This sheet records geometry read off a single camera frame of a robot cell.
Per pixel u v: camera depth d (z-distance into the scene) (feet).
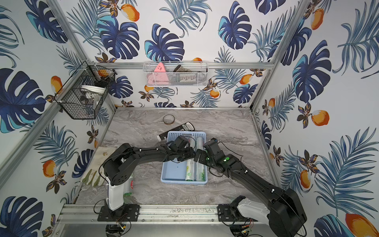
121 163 1.75
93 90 2.60
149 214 2.48
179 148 2.45
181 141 2.45
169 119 3.75
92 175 2.82
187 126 3.59
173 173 2.81
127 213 2.40
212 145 2.04
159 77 2.92
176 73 3.03
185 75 3.02
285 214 1.29
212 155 2.04
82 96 2.97
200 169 2.80
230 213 2.17
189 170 2.74
